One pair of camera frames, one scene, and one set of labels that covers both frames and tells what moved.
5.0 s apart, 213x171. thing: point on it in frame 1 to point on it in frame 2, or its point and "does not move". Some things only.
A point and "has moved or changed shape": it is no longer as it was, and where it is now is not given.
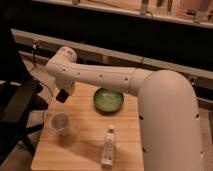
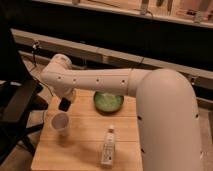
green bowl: (107, 100) does not move
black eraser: (62, 95) has moved or changed shape
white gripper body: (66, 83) to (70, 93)
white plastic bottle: (108, 150) does not move
